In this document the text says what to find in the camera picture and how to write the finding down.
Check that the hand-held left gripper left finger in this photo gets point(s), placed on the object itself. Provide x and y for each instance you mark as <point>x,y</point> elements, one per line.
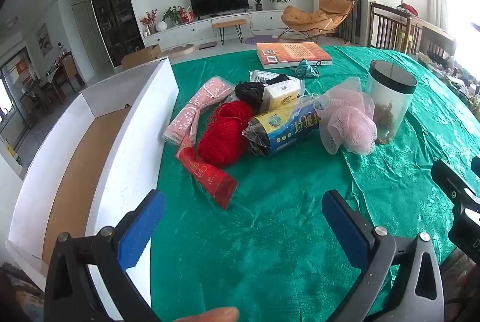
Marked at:
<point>142,228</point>

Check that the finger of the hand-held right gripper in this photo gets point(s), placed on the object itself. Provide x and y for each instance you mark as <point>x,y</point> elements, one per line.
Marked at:
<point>446,177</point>
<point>476,168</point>

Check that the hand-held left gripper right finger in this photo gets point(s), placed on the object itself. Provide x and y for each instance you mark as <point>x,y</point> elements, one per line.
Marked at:
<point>345,228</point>

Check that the white cardboard box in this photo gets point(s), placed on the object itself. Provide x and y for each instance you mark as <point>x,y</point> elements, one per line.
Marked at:
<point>123,171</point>

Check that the red envelope packet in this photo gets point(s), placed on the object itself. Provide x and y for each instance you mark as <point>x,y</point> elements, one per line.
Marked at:
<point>210,177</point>

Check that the pink bath pouf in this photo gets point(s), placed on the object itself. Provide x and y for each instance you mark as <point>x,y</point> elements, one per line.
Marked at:
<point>348,123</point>

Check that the blue yellow garbage bag roll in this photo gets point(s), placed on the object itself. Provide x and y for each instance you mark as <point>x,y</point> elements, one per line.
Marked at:
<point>285,130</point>

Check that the red yarn ball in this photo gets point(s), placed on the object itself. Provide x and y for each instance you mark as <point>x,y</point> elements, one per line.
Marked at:
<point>221,141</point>

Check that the pink floral packet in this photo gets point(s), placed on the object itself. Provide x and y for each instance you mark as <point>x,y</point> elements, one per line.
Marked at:
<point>191,111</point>

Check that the white yellow tissue pack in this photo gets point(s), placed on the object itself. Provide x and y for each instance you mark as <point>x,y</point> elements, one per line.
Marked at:
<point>279,95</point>

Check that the teal fabric pouch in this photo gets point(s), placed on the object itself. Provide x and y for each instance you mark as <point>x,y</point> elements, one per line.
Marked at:
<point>304,69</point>

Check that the black yarn ball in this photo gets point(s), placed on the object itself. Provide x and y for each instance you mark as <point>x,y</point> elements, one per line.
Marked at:
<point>249,93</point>

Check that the silver white wipes packet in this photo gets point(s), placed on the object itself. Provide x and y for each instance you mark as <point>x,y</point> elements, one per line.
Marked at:
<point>259,76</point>

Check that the person's left hand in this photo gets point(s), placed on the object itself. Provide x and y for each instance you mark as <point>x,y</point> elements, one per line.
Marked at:
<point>217,316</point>

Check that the green tablecloth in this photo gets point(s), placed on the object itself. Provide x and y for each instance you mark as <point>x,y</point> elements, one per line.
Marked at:
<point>262,224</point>

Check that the clear jar with black lid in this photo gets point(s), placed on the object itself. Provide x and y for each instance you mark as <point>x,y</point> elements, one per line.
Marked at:
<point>390,96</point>

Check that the dark wooden chair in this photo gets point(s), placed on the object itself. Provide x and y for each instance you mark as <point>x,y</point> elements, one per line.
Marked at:
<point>388,25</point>
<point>435,40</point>

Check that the patterned chair cushion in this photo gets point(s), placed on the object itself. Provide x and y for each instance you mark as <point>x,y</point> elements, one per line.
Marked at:
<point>18,299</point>

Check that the brown cardboard box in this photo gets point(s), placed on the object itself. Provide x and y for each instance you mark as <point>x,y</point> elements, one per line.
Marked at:
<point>140,57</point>

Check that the red cloth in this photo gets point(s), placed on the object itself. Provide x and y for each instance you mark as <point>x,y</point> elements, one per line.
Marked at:
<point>409,9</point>

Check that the wooden dining chair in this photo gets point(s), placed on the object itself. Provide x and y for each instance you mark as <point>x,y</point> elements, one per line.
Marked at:
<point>69,70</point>

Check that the beige oval floor pad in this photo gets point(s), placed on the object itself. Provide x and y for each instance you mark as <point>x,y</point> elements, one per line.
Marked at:
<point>176,51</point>

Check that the orange book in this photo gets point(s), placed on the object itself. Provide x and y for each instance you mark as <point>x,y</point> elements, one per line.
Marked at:
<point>292,53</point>

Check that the grey floor scale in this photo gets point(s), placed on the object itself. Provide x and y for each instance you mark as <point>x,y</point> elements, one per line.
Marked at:
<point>207,45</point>

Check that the red window poster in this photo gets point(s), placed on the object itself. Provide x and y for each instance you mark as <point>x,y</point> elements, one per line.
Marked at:
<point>23,66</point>

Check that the white television cabinet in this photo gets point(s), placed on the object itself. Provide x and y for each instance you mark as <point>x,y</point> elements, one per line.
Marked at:
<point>187,31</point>

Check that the white round vase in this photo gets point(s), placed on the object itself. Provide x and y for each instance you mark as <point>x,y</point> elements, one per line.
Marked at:
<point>161,26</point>

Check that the purple round mat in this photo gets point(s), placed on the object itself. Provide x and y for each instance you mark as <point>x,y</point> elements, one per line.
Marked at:
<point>259,40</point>

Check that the red flowers in vase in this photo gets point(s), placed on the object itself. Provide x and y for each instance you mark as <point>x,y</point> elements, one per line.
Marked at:
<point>148,21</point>

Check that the orange lounge chair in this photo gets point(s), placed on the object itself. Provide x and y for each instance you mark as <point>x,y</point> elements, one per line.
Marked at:
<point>303,19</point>

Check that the bushy potted plant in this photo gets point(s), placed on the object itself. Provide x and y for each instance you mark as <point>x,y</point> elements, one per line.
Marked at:
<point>172,14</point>

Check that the red gift box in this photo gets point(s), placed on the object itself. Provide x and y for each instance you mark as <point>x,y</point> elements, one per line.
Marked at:
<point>186,16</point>

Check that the wooden bench with black legs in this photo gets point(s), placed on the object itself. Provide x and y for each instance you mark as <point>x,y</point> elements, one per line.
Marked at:
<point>228,22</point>

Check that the black glass display cabinet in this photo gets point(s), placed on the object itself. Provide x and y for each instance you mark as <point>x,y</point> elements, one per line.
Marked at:
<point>114,6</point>

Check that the small potted plant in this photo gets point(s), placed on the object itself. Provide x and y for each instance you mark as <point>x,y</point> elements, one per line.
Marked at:
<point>258,3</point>

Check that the framed wall painting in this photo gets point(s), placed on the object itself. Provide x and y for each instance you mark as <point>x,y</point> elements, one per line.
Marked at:
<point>43,39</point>

